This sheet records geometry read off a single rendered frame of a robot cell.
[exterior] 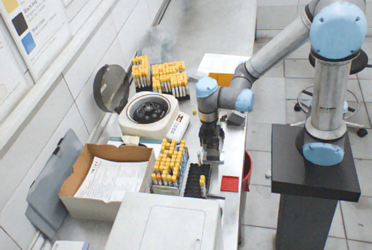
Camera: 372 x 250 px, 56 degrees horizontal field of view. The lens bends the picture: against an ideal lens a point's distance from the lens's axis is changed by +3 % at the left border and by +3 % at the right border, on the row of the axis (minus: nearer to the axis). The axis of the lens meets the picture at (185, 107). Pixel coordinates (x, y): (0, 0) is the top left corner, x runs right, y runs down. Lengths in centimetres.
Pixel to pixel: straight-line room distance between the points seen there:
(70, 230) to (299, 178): 84
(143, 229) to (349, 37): 69
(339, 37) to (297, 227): 104
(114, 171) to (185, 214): 52
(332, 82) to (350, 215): 150
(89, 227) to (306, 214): 90
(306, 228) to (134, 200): 95
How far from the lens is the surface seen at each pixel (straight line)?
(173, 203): 97
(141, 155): 137
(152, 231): 94
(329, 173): 135
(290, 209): 161
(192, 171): 137
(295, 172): 132
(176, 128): 151
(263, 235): 224
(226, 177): 137
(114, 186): 135
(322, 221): 167
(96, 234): 134
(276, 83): 320
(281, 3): 367
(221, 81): 173
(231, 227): 126
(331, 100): 104
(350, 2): 93
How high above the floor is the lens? 198
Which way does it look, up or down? 42 degrees down
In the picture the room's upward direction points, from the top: 9 degrees counter-clockwise
